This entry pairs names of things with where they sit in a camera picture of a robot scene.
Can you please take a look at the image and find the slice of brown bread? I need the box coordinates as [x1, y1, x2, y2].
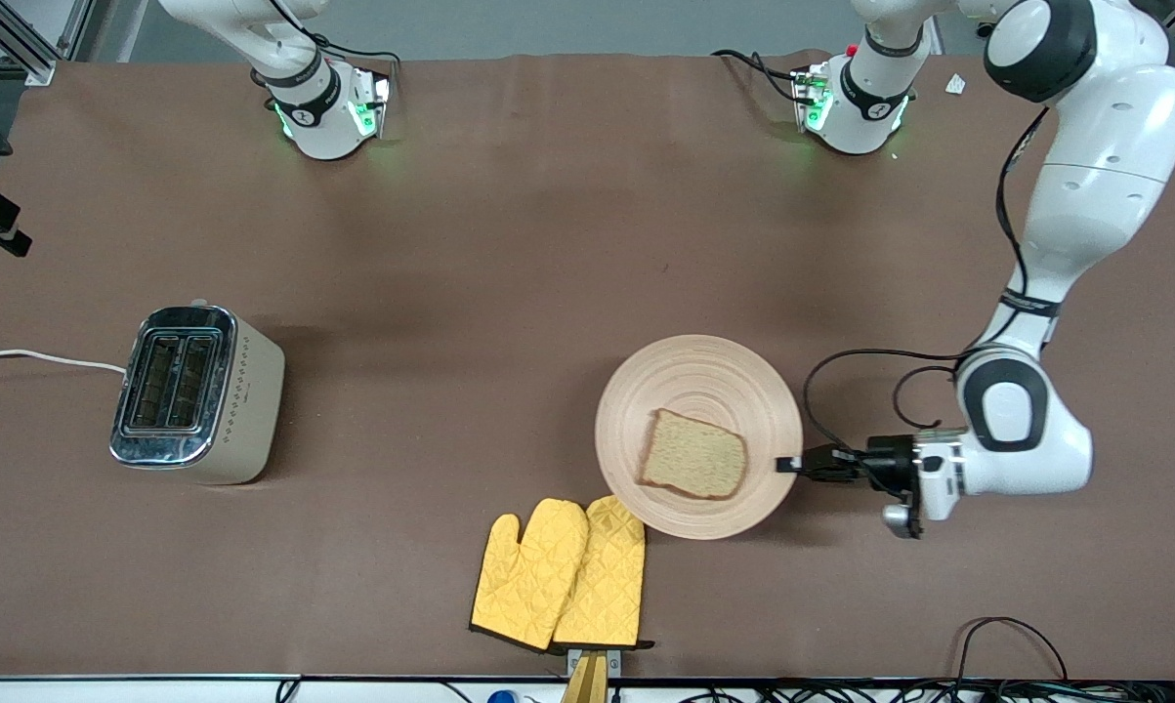
[638, 408, 750, 501]

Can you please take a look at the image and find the round wooden plate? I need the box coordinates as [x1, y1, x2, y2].
[594, 335, 805, 541]

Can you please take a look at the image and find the chrome and cream toaster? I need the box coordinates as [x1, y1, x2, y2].
[108, 298, 287, 486]

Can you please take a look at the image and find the yellow quilted oven mitt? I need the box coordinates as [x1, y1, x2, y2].
[469, 498, 591, 653]
[551, 494, 657, 652]

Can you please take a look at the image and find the brown table cover sheet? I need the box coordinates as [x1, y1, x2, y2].
[0, 53, 1175, 682]

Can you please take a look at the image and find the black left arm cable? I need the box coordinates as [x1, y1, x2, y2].
[803, 105, 1053, 453]

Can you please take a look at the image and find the black looped table cable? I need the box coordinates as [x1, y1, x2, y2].
[952, 616, 1072, 685]

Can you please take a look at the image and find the black cable bundle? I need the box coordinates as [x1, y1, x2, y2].
[614, 680, 1175, 703]

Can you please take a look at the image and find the small metal bracket plate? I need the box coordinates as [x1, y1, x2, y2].
[566, 647, 624, 677]

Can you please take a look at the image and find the wooden clamp handle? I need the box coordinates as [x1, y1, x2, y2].
[560, 652, 610, 703]

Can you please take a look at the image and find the black left base cable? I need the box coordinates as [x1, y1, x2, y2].
[711, 48, 809, 104]

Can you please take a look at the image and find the black base cable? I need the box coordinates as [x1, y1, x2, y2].
[711, 48, 809, 104]
[270, 0, 403, 75]

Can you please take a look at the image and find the black right base cable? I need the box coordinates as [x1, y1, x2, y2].
[270, 0, 403, 75]

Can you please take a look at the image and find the white table edge rail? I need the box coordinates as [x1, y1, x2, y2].
[0, 674, 1175, 703]

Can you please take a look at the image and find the white toaster power cord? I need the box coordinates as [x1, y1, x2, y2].
[0, 348, 130, 376]

